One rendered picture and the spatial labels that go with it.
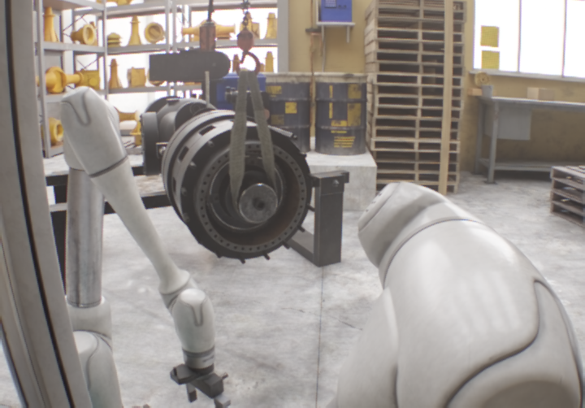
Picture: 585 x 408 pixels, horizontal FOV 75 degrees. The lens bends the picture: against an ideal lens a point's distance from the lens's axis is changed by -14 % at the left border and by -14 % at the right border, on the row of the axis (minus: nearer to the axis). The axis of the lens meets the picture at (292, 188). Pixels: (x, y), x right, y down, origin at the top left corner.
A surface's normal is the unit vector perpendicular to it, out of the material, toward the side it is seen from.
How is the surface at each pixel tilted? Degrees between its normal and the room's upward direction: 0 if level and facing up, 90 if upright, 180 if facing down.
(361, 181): 90
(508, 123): 90
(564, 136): 90
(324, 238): 90
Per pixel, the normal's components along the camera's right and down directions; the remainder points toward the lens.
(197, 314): 0.44, 0.00
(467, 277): -0.32, -0.90
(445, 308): -0.58, -0.73
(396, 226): -0.13, 0.11
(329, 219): 0.46, 0.22
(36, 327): 0.75, 0.17
